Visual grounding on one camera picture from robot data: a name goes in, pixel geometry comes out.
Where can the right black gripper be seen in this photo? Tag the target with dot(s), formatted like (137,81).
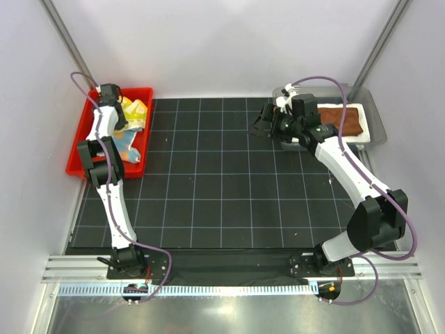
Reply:
(271,113)

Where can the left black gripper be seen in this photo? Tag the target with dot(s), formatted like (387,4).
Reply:
(122,122)

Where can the yellow green patterned towel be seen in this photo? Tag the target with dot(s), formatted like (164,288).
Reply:
(135,113)

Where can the white towel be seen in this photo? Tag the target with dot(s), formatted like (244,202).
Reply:
(336,121)

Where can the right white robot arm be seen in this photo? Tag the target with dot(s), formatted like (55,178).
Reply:
(380,213)

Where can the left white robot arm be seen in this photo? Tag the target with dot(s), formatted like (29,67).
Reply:
(104,169)

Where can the colourful patterned towel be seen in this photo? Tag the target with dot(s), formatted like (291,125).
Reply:
(124,143)

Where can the clear plastic container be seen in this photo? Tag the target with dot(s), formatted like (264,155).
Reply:
(374,131)

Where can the red plastic bin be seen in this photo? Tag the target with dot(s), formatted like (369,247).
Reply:
(145,95)

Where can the black grid mat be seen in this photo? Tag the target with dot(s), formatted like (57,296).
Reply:
(209,184)

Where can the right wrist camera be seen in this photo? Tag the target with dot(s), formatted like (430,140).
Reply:
(284,101)

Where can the left aluminium frame post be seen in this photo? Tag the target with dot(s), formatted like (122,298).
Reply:
(65,36)

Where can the aluminium frame post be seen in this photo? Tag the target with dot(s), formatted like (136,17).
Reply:
(394,19)
(65,36)

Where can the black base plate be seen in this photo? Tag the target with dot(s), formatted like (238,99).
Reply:
(226,267)

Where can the right aluminium frame post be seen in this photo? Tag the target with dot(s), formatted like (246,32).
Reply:
(394,19)

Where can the slotted cable duct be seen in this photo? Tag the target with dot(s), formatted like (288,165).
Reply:
(140,290)

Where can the aluminium rail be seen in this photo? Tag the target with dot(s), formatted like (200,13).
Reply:
(85,268)

